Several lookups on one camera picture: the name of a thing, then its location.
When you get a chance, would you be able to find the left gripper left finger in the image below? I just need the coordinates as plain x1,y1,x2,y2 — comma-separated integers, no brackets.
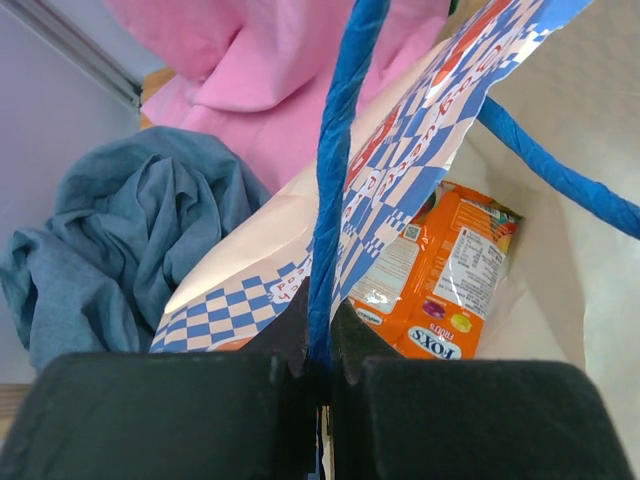
1,285,316,479

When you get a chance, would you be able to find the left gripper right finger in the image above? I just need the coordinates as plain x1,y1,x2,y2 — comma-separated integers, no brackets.
331,304,632,479

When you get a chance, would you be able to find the orange snack pack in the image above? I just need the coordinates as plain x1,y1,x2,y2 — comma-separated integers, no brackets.
349,182,522,360

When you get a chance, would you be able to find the blue checkered paper bag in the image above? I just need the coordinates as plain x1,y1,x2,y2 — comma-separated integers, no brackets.
147,0,640,376

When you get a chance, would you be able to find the blue crumpled cloth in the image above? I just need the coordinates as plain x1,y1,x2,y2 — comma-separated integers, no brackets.
1,127,270,370

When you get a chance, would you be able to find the pink t-shirt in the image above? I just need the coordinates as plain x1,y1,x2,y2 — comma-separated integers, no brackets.
99,0,451,196

